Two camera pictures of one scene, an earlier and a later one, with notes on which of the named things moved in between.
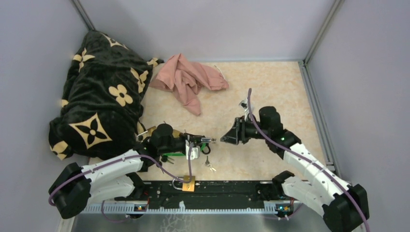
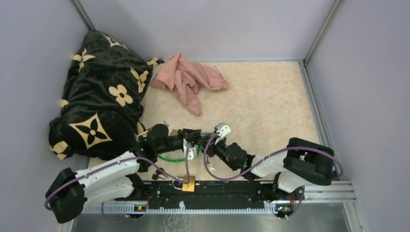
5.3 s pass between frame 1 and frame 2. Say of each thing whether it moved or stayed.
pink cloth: stayed
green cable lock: moved
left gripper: stayed
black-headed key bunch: moved
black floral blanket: stayed
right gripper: moved
